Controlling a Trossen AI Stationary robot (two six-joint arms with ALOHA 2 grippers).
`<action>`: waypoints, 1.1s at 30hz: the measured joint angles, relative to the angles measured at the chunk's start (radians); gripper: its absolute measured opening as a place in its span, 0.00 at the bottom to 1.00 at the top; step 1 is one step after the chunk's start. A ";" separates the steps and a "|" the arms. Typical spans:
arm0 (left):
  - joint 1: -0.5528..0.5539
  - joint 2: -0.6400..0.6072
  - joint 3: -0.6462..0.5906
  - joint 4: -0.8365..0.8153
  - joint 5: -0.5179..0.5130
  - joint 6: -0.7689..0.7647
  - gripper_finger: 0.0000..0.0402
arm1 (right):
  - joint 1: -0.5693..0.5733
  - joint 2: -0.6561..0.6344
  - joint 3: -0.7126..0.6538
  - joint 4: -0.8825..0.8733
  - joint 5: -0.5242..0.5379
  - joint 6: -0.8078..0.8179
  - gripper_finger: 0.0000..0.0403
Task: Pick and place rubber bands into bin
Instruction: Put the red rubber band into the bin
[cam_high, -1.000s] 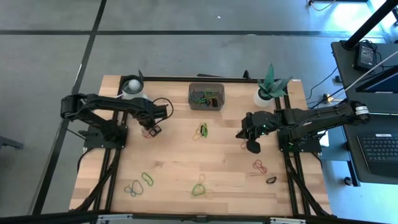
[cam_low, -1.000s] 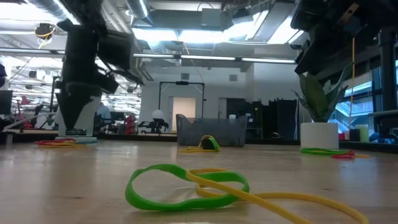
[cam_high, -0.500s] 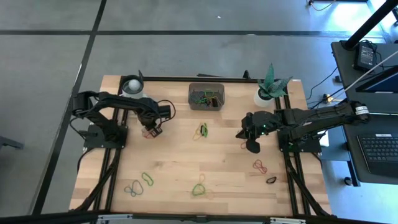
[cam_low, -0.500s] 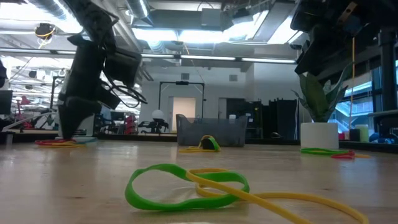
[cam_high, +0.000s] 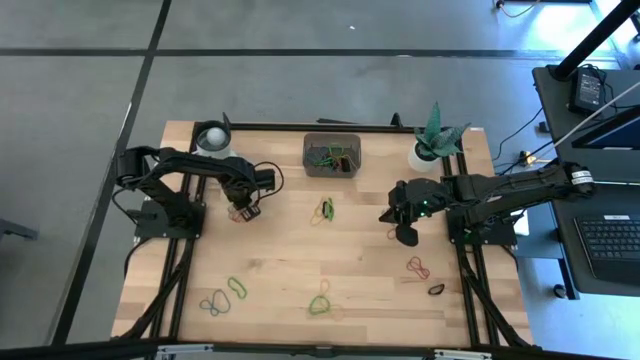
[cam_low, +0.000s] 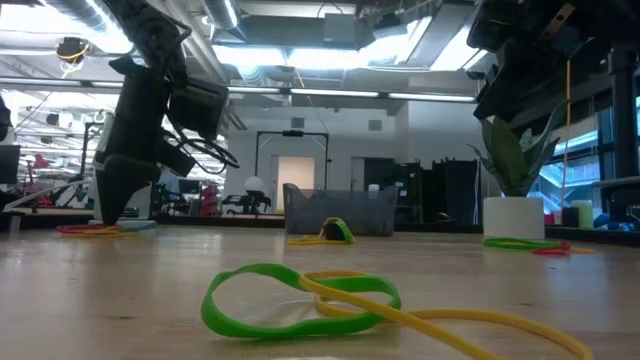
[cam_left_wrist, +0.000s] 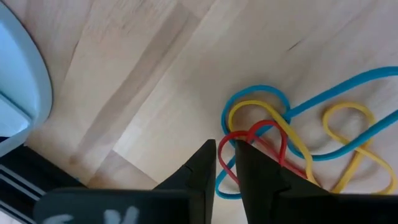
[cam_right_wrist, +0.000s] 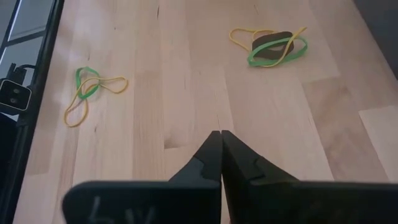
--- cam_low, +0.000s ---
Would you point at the pale green cup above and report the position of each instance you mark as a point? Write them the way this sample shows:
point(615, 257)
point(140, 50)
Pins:
point(584, 215)

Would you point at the black vertical post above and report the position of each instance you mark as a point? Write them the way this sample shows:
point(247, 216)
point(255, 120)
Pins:
point(625, 125)

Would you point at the small red object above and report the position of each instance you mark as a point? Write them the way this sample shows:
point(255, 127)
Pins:
point(550, 218)

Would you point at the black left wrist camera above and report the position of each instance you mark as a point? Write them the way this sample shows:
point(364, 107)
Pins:
point(200, 107)

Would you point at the red chair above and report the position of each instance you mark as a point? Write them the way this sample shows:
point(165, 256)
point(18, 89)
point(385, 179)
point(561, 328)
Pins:
point(210, 200)

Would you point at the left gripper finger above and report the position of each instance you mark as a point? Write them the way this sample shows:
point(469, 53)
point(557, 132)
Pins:
point(122, 185)

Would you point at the black gantry frame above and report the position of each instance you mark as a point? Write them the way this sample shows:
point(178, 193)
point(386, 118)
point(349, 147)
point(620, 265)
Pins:
point(292, 133)

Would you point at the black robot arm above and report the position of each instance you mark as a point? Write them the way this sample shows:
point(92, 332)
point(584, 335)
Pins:
point(250, 202)

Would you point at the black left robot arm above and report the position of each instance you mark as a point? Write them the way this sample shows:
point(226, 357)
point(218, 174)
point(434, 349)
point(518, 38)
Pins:
point(150, 30)

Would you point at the small black container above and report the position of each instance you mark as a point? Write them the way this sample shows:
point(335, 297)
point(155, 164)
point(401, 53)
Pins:
point(569, 217)

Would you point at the red yellow band bundle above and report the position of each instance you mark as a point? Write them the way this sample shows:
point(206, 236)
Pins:
point(75, 229)

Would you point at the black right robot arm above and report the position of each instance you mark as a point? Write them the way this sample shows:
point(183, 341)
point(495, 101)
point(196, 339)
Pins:
point(510, 25)

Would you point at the grey translucent plastic bin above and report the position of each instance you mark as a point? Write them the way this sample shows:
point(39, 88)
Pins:
point(365, 210)

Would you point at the red rubber band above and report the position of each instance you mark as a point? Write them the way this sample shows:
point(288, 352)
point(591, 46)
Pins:
point(550, 251)

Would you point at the long ceiling light strip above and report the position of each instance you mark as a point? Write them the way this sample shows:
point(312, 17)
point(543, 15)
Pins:
point(335, 93)

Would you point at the black monitor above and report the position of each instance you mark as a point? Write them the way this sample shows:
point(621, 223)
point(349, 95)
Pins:
point(9, 165)

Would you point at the black cabinets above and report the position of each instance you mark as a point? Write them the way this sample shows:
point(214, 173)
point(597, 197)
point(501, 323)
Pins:
point(450, 190)

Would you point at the black round ceiling fixture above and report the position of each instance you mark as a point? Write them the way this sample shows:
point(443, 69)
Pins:
point(71, 49)

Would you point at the green rubber band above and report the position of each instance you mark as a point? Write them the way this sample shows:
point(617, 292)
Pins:
point(510, 244)
point(347, 232)
point(300, 331)

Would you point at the green plant in white pot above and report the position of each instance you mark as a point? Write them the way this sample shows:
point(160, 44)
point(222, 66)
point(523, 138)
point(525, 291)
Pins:
point(512, 217)

